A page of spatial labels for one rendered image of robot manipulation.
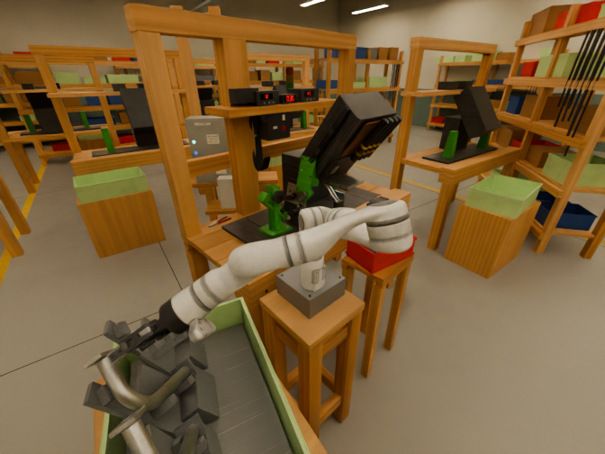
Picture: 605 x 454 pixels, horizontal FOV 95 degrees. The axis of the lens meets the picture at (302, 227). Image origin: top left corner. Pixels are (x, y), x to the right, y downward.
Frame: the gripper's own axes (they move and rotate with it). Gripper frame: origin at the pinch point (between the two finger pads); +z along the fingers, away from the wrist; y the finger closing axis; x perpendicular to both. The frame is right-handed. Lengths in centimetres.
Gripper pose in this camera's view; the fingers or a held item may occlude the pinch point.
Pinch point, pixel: (128, 351)
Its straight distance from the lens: 73.7
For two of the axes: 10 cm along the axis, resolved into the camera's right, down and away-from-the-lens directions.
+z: -8.0, 6.0, -0.6
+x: 6.0, 7.8, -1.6
